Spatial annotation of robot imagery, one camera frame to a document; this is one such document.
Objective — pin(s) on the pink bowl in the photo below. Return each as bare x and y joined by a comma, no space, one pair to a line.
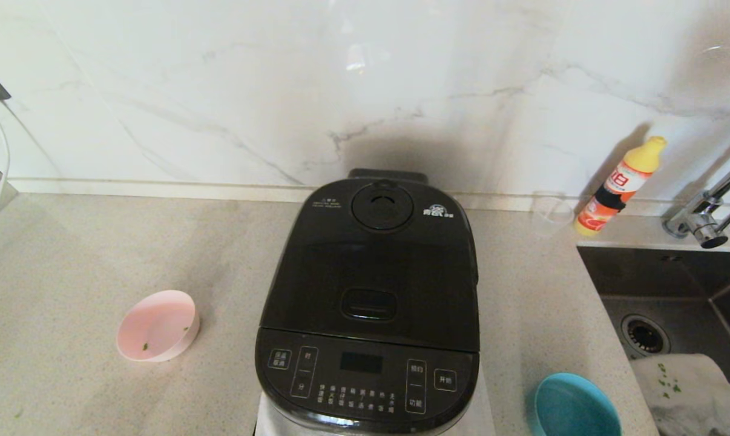
159,327

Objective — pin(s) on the black rice cooker lid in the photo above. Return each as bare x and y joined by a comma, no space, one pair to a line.
371,272

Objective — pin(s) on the round sink drain strainer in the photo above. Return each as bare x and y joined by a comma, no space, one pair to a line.
645,334

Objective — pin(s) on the stainless steel sink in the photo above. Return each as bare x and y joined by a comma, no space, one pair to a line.
661,278

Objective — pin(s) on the white fluffy towel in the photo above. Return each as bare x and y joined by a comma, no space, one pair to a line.
698,399

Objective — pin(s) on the orange bottle with yellow cap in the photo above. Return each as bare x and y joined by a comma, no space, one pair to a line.
613,188

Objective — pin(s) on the light blue bowl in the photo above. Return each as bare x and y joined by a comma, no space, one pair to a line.
574,406

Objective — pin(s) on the clear plastic cup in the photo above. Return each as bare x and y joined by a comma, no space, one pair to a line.
552,218

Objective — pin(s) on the chrome faucet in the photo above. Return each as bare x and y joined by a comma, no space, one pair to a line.
701,224

